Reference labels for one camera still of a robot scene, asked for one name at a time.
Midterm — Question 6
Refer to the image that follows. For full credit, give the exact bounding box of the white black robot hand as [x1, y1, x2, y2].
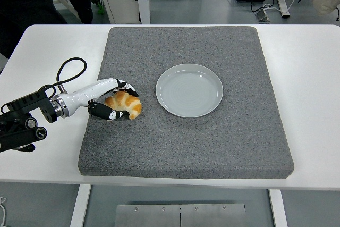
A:
[63, 77, 140, 121]

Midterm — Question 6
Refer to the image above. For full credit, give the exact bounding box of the golden croissant bread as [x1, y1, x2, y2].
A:
[104, 90, 142, 120]

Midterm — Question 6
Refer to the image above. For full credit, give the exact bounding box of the round grey plate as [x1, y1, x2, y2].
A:
[155, 63, 224, 119]

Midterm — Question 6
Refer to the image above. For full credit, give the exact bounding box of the grey metal plate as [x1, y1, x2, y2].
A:
[115, 203, 247, 227]

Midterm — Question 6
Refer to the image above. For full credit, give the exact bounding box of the person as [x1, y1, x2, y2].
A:
[0, 0, 67, 59]

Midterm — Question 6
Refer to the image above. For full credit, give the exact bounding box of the grey speckled mat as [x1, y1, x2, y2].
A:
[78, 26, 295, 180]

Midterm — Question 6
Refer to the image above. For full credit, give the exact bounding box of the white table leg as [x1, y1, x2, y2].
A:
[69, 184, 92, 227]
[268, 189, 289, 227]

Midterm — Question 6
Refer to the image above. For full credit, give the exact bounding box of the small grey pedal box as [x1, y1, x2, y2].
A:
[255, 10, 271, 23]

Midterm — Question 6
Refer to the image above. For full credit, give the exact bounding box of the thin white cable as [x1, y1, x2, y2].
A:
[0, 197, 7, 226]

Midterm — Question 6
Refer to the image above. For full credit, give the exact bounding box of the white floor cable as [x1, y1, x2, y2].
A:
[262, 0, 306, 14]

